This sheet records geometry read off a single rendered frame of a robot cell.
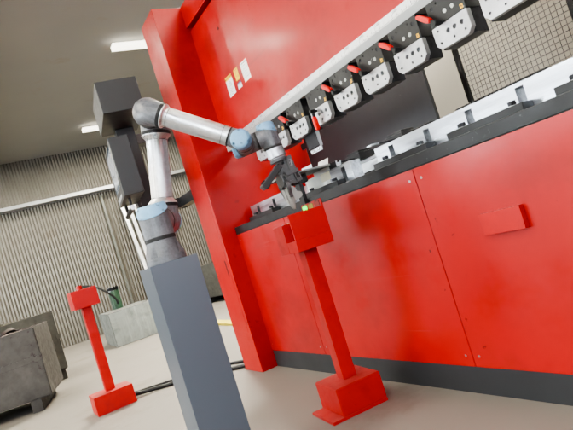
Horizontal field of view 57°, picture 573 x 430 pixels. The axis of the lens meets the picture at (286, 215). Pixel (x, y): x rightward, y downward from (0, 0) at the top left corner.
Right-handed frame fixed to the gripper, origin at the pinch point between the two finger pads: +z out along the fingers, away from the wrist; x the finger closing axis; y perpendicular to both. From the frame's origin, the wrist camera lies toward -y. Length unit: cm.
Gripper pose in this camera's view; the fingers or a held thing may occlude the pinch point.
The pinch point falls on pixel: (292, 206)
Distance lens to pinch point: 211.3
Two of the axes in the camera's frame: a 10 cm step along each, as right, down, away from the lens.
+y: 8.6, -3.5, 3.8
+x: -3.5, 1.5, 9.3
